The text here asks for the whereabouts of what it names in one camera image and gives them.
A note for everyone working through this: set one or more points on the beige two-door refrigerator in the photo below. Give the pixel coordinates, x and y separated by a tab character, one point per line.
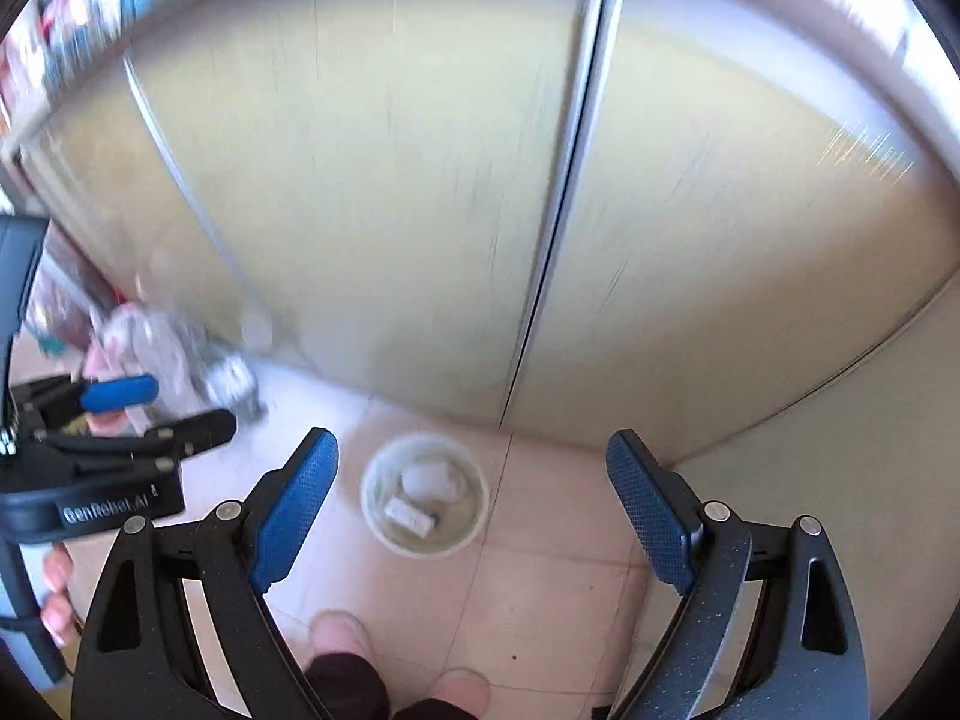
390	187

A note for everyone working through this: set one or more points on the person's left hand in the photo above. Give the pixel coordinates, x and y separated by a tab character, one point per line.
58	607

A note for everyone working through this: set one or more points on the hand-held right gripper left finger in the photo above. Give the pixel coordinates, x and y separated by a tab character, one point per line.
289	510

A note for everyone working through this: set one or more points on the crumpled white tissue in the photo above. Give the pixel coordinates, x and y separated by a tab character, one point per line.
433	481

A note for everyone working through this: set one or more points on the round white waste bin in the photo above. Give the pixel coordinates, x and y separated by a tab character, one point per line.
390	510

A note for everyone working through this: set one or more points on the small white box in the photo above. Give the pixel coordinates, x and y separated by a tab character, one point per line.
409	516

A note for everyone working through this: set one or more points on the pile of clear plastic bags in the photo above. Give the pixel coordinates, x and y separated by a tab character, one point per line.
161	349

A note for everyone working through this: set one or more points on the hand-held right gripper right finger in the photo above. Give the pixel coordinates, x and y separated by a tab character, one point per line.
651	510

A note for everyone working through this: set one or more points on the colourful shelf clutter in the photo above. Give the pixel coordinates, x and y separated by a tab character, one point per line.
67	22

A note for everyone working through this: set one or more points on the person's pink slipper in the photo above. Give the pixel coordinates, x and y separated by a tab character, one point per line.
339	634
461	690

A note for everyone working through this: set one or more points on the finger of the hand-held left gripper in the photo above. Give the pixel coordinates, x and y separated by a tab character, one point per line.
191	431
120	392

